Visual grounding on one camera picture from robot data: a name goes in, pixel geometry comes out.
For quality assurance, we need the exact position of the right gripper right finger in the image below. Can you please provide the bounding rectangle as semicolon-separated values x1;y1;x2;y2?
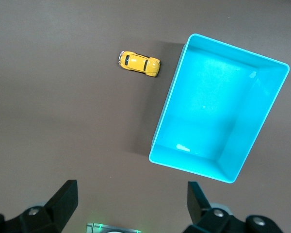
183;181;285;233

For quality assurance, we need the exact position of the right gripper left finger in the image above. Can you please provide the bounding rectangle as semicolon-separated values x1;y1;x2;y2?
0;179;79;233

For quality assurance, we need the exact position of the yellow toy beetle car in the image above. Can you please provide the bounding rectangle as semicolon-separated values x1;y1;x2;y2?
116;50;161;78

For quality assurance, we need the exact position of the teal plastic bin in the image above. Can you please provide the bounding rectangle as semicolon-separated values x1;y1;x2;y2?
148;33;291;184

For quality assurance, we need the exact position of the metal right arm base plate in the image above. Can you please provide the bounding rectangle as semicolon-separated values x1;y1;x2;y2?
86;222;142;233

